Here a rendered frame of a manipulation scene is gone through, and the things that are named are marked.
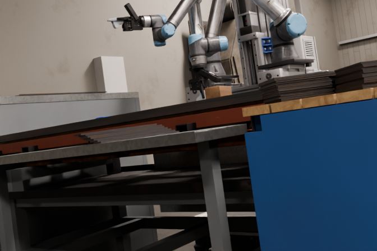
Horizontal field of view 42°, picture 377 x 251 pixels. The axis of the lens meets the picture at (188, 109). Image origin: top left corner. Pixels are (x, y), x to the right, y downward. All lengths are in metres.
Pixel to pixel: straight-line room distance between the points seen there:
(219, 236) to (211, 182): 0.15
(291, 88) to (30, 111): 1.83
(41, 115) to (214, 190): 1.60
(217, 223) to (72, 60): 4.97
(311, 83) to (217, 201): 0.43
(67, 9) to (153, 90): 1.70
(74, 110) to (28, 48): 3.01
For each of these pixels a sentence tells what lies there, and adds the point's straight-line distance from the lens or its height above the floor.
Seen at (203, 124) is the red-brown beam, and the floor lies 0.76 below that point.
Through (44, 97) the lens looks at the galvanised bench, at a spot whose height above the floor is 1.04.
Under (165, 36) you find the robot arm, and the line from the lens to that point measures 2.86.
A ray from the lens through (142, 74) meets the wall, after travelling 6.93.
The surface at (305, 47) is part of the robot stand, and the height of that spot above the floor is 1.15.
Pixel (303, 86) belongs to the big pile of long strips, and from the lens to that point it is 1.19.
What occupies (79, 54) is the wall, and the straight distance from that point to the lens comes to 6.27.
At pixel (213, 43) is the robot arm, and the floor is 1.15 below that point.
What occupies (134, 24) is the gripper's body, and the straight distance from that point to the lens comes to 2.96.
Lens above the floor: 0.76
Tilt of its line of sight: 2 degrees up
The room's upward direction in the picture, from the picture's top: 8 degrees counter-clockwise
